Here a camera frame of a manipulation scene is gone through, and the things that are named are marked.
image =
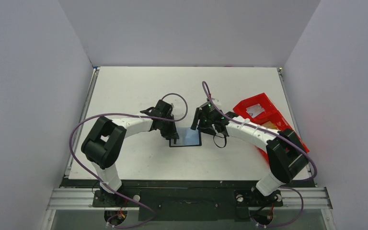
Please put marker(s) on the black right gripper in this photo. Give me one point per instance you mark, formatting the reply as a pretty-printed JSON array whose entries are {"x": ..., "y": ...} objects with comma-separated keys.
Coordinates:
[{"x": 201, "y": 121}]

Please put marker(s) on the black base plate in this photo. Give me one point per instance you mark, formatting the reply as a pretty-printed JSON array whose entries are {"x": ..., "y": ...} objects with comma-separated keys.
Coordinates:
[{"x": 186, "y": 200}]

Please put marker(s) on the red plastic bin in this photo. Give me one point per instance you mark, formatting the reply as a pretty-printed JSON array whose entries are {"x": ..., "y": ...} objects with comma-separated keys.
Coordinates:
[{"x": 271, "y": 112}]

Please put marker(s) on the silver card in bin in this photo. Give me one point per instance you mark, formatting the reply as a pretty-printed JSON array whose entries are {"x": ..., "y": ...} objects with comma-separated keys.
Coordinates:
[{"x": 255, "y": 110}]

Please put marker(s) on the black leather card holder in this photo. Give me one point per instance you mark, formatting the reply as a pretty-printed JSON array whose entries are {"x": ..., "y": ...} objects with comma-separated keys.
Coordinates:
[{"x": 187, "y": 138}]

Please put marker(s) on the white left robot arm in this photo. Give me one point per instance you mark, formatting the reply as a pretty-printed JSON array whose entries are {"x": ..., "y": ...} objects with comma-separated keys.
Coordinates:
[{"x": 104, "y": 141}]

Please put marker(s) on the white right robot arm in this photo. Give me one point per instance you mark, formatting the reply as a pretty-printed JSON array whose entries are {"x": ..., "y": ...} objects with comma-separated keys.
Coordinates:
[{"x": 285, "y": 153}]

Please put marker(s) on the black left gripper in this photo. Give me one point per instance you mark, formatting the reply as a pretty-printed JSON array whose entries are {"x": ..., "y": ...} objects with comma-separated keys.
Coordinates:
[{"x": 171, "y": 134}]

